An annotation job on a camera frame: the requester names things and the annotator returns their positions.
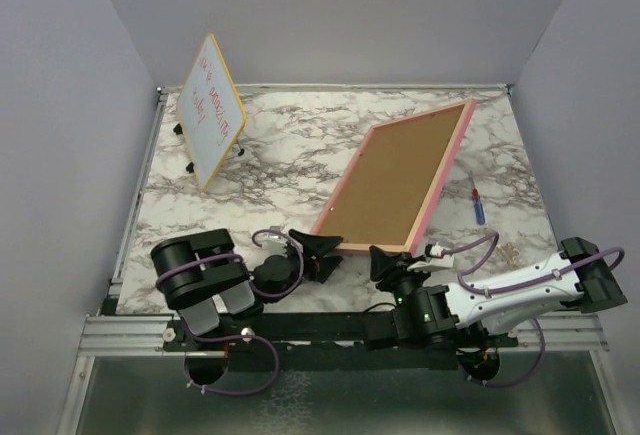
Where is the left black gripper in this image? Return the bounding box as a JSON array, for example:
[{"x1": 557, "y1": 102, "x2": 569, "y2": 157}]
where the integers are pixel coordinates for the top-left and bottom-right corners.
[{"x1": 283, "y1": 229, "x2": 342, "y2": 289}]

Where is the pink picture frame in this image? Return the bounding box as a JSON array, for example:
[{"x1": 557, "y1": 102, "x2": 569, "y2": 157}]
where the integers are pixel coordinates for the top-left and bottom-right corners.
[{"x1": 311, "y1": 99, "x2": 476, "y2": 253}]

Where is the blue red screwdriver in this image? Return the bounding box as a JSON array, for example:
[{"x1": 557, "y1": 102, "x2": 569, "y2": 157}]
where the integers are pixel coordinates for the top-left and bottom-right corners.
[{"x1": 469, "y1": 175, "x2": 486, "y2": 226}]

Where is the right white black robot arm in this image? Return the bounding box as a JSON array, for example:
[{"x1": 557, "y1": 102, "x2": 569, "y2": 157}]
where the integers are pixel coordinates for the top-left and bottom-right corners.
[{"x1": 363, "y1": 237, "x2": 627, "y2": 354}]

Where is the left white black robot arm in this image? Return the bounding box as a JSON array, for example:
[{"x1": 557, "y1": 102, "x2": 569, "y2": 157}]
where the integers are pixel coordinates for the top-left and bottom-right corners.
[{"x1": 150, "y1": 227, "x2": 344, "y2": 350}]

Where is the small yellow-framed whiteboard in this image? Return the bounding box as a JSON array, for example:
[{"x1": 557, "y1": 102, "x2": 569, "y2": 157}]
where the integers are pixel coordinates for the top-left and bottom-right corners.
[{"x1": 176, "y1": 33, "x2": 247, "y2": 191}]

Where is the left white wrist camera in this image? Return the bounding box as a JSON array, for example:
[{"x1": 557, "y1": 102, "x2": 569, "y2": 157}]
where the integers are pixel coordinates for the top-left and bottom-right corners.
[{"x1": 257, "y1": 227, "x2": 287, "y2": 254}]

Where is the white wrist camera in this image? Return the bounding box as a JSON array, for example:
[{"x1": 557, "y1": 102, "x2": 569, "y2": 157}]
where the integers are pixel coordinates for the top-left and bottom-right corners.
[
  {"x1": 257, "y1": 227, "x2": 287, "y2": 254},
  {"x1": 407, "y1": 243, "x2": 454, "y2": 273}
]

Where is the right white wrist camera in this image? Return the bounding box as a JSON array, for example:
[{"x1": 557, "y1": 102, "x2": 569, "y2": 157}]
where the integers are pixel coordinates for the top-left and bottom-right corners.
[{"x1": 407, "y1": 243, "x2": 454, "y2": 273}]

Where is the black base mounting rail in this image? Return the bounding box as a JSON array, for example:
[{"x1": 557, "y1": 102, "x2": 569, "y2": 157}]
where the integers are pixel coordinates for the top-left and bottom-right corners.
[{"x1": 163, "y1": 311, "x2": 518, "y2": 373}]

